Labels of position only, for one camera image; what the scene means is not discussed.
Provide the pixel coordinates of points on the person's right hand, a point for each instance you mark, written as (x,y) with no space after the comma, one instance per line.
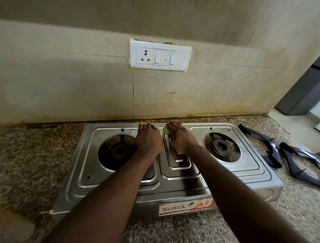
(182,139)

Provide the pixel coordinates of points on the person's left hand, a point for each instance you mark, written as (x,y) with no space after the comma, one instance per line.
(149,140)

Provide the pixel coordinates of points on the person's right fingers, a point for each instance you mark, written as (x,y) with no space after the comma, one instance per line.
(175,124)

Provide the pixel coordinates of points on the person's left fingers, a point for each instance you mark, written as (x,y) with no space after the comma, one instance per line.
(147,125)

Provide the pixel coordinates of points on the yellow-green scrub sponge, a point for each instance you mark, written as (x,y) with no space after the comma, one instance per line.
(166,129)

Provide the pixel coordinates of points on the stainless steel two-burner gas stove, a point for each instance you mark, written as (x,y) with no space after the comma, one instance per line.
(180,180)

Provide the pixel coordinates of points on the person's right forearm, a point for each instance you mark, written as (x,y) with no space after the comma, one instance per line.
(235,197)

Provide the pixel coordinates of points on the person's left forearm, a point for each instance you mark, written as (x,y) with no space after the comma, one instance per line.
(110,197)

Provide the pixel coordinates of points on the black gas burner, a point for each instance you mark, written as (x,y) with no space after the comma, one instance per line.
(119,151)
(221,147)

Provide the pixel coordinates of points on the black metal pan support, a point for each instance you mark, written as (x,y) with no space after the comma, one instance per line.
(265,145)
(302,160)

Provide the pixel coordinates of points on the grey refrigerator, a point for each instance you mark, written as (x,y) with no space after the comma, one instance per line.
(302,92)

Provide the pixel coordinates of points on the white wall socket switch plate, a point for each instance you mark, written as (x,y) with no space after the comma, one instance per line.
(160,56)

